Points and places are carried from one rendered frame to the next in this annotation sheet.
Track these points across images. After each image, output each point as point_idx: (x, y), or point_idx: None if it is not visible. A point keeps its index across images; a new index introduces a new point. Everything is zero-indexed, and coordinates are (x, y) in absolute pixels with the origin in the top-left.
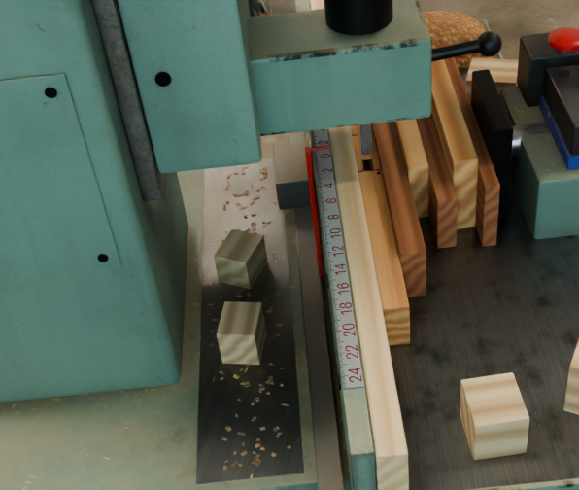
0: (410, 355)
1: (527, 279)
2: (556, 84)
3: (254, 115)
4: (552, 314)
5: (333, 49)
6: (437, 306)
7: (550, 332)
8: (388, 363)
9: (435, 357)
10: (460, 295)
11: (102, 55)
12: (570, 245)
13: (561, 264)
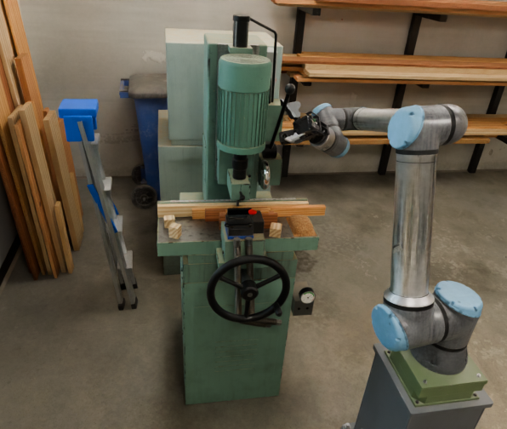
0: (189, 219)
1: (207, 232)
2: (242, 214)
3: (219, 174)
4: (197, 234)
5: (230, 175)
6: (202, 222)
7: (192, 233)
8: (176, 205)
9: (188, 221)
10: (204, 225)
11: (213, 149)
12: (218, 238)
13: (212, 237)
